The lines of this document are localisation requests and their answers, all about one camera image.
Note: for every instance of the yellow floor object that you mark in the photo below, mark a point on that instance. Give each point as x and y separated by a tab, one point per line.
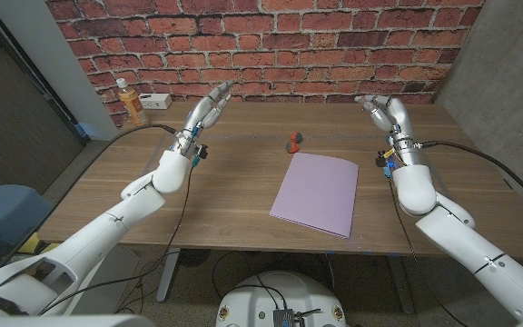
34	244

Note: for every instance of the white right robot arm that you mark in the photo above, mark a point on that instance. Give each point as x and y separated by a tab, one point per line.
452	231

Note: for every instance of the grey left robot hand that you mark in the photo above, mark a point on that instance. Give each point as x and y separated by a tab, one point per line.
200	115

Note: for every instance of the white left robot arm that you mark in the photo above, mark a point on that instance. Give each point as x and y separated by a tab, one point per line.
107	227

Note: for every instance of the purple file folder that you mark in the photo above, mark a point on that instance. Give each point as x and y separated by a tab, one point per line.
316	195

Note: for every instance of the white robot torso base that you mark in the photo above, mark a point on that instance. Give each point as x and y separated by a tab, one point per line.
279	295

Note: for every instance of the blue chair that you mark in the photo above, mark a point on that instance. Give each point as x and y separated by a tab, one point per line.
2	213

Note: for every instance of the red grey toy fruit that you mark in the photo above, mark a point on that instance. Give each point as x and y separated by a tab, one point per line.
296	137
292	147

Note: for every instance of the grey metal table leg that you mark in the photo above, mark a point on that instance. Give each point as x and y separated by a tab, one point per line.
168	277
401	286

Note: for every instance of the orange tea bottle white cap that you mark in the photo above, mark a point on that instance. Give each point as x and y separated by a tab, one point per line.
134	106

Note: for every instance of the white power strip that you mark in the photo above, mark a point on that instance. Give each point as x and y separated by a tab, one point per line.
154	101

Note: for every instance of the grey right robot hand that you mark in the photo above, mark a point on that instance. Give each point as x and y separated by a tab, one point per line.
395	118

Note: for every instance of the small grey electronics box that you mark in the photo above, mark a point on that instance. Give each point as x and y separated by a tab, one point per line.
283	319

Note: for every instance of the red brick print backdrop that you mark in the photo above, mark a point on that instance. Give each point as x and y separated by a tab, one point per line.
266	45

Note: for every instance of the black round floor disc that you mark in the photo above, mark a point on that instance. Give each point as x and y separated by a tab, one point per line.
194	257

